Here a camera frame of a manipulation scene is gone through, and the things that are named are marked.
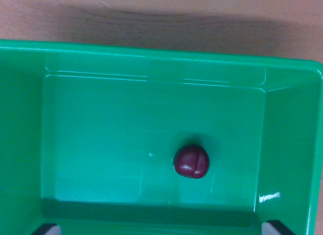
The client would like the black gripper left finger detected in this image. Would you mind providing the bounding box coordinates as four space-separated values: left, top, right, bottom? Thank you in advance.
30 223 62 235

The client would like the green plastic bin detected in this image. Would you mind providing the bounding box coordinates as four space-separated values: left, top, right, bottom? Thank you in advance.
0 39 323 235

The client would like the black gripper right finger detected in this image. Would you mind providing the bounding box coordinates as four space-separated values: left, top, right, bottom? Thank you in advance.
261 219 296 235

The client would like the dark red plum fruit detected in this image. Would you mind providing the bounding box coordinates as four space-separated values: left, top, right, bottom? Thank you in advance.
173 144 210 180

